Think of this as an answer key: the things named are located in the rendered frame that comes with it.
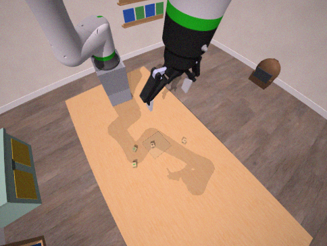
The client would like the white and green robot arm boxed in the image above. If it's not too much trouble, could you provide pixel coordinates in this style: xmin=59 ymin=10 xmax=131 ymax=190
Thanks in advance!
xmin=25 ymin=0 xmax=232 ymax=70

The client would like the tan flat mat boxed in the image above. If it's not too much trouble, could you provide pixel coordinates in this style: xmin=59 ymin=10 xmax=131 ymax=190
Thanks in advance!
xmin=143 ymin=131 xmax=171 ymax=159

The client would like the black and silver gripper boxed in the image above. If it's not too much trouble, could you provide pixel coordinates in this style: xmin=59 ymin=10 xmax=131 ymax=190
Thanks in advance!
xmin=139 ymin=46 xmax=202 ymax=112

